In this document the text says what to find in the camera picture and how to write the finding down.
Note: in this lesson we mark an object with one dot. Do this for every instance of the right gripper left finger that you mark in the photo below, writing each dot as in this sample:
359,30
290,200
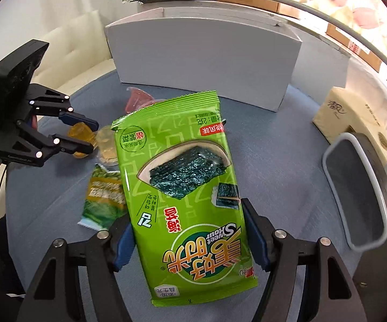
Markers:
55,292

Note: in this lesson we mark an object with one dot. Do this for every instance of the green seaweed snack bag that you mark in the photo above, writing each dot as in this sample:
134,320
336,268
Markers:
183,201

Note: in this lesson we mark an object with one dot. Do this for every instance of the small green snack packet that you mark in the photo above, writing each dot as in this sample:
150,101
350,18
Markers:
105,201

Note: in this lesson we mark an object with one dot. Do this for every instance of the black white-rimmed speaker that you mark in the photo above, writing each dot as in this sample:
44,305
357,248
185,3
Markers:
358,181

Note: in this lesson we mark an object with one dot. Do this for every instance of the beige tissue pack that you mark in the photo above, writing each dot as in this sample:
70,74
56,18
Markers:
345,111

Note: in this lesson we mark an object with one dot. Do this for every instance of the white storage box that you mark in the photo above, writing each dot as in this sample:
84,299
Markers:
244,55

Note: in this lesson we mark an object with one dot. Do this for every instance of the red jelly cup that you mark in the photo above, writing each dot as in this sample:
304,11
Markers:
139,99

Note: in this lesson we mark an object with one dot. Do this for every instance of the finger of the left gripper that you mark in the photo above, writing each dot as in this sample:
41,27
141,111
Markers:
43,147
48,102

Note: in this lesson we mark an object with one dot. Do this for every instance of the yellow jelly cup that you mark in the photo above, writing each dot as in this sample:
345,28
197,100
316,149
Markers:
105,139
81,131

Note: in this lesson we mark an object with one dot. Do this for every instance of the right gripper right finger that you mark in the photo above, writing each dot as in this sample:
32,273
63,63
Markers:
329,293

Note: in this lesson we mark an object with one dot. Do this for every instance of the white leather sofa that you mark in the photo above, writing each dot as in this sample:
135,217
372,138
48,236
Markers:
78,53

